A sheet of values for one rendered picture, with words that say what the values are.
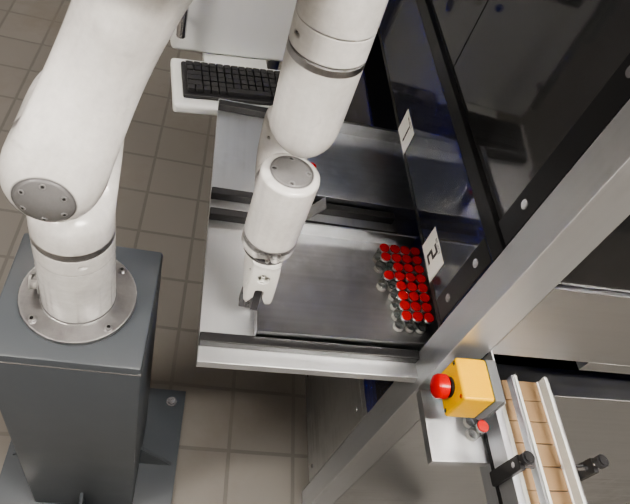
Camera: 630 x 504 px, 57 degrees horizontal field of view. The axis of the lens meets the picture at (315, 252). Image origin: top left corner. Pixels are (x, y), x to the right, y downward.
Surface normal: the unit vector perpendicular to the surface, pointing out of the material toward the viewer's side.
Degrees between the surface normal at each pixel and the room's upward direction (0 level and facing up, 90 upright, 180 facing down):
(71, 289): 90
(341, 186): 0
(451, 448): 0
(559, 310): 90
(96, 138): 71
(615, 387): 0
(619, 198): 90
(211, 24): 90
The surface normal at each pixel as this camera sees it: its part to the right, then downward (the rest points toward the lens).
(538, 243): -0.97, -0.12
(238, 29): 0.18, 0.80
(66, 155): 0.33, 0.46
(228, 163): 0.26, -0.60
